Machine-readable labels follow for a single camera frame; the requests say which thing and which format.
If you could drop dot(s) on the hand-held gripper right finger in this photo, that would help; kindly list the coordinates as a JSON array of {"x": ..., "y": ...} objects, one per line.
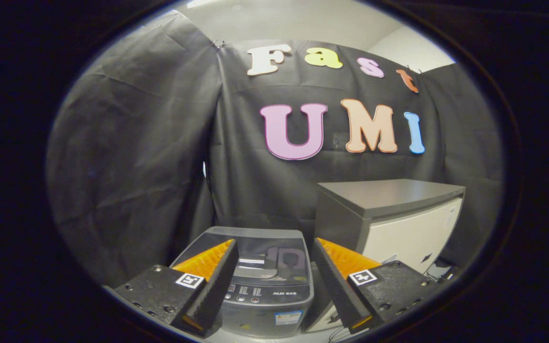
[{"x": 337, "y": 286}]

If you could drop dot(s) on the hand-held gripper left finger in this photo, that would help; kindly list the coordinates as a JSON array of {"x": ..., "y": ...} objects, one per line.
[{"x": 217, "y": 288}]

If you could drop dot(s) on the grey washing machine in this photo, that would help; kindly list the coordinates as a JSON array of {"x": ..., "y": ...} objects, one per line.
[{"x": 265, "y": 320}]

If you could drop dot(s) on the beige cabinet with dark top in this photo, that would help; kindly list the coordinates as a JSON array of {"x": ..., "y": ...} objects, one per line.
[{"x": 398, "y": 238}]

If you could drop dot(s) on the black backdrop cloth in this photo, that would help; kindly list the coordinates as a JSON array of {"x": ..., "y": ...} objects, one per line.
[{"x": 127, "y": 143}]

